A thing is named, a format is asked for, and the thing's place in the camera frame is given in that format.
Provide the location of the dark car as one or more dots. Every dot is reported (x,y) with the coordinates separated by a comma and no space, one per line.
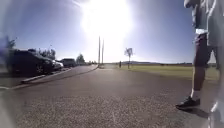
(28,62)

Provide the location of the dark vehicle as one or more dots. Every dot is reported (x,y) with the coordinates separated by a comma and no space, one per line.
(68,62)

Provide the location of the grass field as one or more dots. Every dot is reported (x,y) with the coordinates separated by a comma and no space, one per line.
(160,70)

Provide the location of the small thin tree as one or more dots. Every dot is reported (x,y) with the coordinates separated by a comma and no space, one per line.
(128,53)

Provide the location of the distant hill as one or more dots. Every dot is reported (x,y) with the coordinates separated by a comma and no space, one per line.
(150,62)

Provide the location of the grey asphalt path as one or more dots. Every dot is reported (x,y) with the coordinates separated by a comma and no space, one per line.
(100,100)

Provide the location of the grey asphalt road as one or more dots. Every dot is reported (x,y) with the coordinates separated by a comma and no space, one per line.
(78,70)

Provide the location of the person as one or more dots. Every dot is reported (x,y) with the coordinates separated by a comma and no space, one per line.
(120,64)
(201,56)

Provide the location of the pale kerb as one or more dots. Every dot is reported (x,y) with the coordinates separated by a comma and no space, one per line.
(36,78)

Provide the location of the row of trees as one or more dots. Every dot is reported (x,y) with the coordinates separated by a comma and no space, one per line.
(48,54)

